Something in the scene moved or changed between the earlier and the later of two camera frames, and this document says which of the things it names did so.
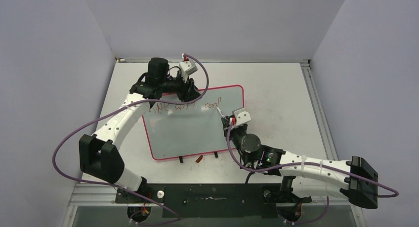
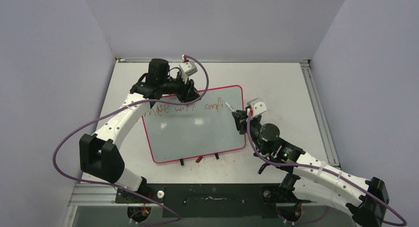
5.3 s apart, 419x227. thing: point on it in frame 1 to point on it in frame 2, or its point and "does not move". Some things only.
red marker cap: (199, 158) does not move
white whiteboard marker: (219, 110) to (232, 110)
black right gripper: (227, 123) to (241, 116)
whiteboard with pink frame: (172, 131) does not move
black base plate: (213, 200) does not move
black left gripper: (188, 92) does not move
